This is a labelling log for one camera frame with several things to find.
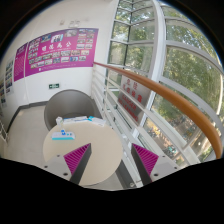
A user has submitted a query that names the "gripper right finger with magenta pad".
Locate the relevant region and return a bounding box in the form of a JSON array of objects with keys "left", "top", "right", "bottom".
[{"left": 130, "top": 143, "right": 174, "bottom": 186}]

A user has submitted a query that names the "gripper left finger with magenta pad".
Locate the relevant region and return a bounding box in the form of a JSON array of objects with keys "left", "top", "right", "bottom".
[{"left": 44, "top": 142, "right": 93, "bottom": 186}]

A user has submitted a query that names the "white and blue box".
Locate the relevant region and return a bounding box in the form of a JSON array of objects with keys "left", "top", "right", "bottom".
[{"left": 63, "top": 116, "right": 106, "bottom": 127}]

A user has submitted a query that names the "small white bottle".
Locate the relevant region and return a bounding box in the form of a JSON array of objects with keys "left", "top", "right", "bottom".
[{"left": 56, "top": 117, "right": 63, "bottom": 126}]

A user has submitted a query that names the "grey tub chair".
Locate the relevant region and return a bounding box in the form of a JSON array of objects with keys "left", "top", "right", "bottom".
[{"left": 44, "top": 89, "right": 101, "bottom": 130}]

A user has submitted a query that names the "white metal railing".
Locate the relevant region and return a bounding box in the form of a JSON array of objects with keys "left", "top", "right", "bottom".
[{"left": 92, "top": 64, "right": 200, "bottom": 188}]

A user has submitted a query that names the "red and white notice sign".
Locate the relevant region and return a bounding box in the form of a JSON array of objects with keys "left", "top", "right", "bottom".
[{"left": 118, "top": 76, "right": 151, "bottom": 124}]

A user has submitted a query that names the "wooden handrail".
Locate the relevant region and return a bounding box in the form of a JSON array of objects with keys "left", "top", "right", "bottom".
[{"left": 94, "top": 62, "right": 223, "bottom": 159}]

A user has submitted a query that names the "green exit sign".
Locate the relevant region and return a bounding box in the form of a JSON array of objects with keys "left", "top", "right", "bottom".
[{"left": 49, "top": 83, "right": 60, "bottom": 89}]

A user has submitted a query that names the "photo board on left wall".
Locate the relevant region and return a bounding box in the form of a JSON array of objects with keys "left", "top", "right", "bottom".
[{"left": 0, "top": 57, "right": 14, "bottom": 107}]

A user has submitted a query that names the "large magenta wall poster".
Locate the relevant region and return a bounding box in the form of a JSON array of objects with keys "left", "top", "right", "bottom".
[{"left": 25, "top": 28, "right": 98, "bottom": 76}]

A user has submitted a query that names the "narrow magenta wall poster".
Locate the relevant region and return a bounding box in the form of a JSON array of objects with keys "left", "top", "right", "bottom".
[{"left": 14, "top": 43, "right": 27, "bottom": 81}]

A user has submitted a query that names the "white window frame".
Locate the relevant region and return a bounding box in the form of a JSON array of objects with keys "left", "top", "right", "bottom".
[{"left": 108, "top": 0, "right": 224, "bottom": 167}]

